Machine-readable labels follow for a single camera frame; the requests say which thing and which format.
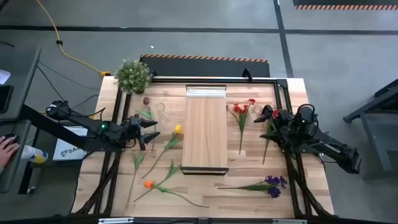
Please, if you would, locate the black horizontal frame beam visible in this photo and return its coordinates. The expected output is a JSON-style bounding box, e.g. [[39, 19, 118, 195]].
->
[[0, 213, 398, 224]]

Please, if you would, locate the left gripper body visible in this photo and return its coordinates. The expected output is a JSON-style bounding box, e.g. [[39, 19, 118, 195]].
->
[[123, 113, 147, 152]]

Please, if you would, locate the white paper sheet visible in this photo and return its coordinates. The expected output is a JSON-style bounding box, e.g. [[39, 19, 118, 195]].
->
[[0, 70, 12, 85]]

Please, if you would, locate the black aluminium table frame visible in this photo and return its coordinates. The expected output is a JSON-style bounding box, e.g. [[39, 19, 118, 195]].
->
[[72, 75, 336, 218]]

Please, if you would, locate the grey desk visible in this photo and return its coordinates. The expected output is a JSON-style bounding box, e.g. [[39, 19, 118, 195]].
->
[[0, 46, 43, 194]]

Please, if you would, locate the grey metal table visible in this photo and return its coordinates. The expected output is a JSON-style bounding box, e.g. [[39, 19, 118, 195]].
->
[[343, 77, 398, 182]]

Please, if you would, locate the potted green leafy plant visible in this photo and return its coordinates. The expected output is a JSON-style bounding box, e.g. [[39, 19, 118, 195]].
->
[[114, 58, 154, 95]]

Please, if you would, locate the translucent plastic strip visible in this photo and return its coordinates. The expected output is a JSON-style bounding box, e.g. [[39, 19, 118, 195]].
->
[[185, 86, 227, 99]]

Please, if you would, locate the silver metal bracket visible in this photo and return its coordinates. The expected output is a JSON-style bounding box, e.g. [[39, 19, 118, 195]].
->
[[98, 217, 134, 224], [272, 218, 308, 224]]

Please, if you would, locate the dark purple artificial tulip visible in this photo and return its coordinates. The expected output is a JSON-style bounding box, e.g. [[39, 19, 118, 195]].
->
[[136, 96, 156, 153]]

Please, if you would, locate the red artificial flower bunch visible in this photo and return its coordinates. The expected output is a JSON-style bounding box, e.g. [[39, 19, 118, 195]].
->
[[227, 98, 257, 156], [262, 109, 280, 165]]

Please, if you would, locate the orange tulip flower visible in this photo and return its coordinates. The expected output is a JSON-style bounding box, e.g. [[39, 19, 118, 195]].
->
[[133, 159, 182, 203]]

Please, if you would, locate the black desk support beam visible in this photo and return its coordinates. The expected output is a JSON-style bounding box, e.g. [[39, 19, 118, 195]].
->
[[19, 104, 90, 151]]

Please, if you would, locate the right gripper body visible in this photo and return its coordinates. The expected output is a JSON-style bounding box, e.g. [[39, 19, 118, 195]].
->
[[272, 108, 295, 147]]

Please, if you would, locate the yellow extension cable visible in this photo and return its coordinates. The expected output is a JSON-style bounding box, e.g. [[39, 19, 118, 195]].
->
[[35, 0, 111, 77]]

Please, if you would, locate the white and yellow spray can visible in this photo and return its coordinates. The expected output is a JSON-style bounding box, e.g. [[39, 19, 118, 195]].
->
[[20, 145, 49, 165]]

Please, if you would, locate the person's hand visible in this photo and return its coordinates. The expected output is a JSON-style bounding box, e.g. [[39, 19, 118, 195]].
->
[[0, 136, 21, 169]]

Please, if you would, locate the pink artificial tulip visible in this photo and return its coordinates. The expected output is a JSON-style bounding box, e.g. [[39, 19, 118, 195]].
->
[[125, 151, 146, 211]]

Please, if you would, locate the black floor cable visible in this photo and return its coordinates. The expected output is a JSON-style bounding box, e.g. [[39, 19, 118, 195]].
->
[[36, 60, 101, 91]]

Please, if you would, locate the purple artificial flower bunch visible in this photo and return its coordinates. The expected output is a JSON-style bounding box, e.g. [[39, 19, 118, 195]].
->
[[217, 175, 288, 199]]

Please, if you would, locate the yellow artificial tulip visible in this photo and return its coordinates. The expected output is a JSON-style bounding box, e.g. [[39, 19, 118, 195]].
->
[[142, 124, 183, 179]]

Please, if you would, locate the black striped-edge floor mat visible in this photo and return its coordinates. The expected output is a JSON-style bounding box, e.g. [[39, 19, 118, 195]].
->
[[139, 54, 271, 78], [292, 0, 398, 11]]

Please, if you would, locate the white printed box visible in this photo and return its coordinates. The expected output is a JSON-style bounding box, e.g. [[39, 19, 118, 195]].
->
[[52, 126, 90, 162]]

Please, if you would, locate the black phone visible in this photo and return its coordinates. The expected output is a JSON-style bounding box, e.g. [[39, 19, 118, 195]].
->
[[0, 85, 14, 113]]

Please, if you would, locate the clear glass vase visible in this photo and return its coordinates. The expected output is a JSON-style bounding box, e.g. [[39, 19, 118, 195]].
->
[[155, 102, 171, 124], [247, 105, 264, 126]]

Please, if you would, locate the orange artificial tulip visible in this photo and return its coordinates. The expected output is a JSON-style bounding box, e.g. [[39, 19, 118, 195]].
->
[[143, 180, 210, 208]]

